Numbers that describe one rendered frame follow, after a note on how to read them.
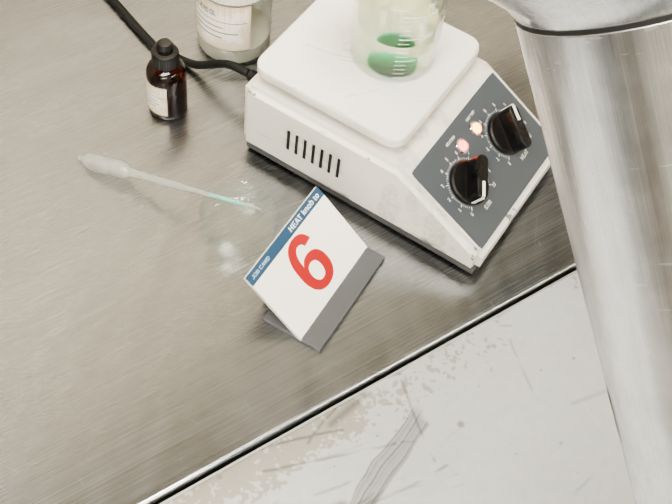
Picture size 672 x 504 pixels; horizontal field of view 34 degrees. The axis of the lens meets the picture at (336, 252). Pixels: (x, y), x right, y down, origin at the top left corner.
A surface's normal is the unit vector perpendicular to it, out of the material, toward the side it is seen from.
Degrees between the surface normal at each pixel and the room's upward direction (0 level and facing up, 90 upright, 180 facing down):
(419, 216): 90
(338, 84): 0
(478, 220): 30
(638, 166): 75
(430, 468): 0
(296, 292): 40
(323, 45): 0
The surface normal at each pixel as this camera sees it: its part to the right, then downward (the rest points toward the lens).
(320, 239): 0.62, -0.14
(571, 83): -0.72, 0.49
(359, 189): -0.54, 0.67
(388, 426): 0.09, -0.56
